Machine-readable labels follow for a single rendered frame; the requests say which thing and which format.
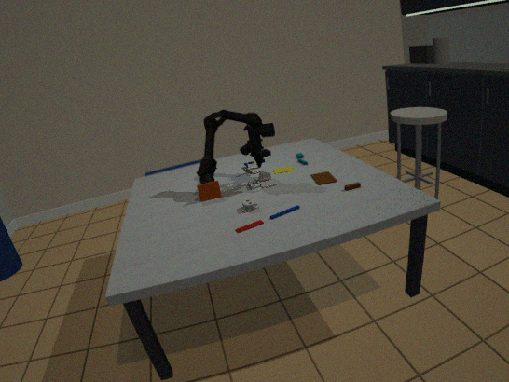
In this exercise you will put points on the blue rectangular bar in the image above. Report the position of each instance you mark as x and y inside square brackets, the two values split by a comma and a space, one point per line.
[284, 212]

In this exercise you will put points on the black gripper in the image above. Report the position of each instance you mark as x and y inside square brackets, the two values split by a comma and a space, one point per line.
[259, 154]

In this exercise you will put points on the red flat bar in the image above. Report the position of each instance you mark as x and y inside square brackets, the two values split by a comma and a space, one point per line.
[241, 229]

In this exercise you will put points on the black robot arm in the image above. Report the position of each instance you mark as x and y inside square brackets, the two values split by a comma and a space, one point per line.
[255, 129]

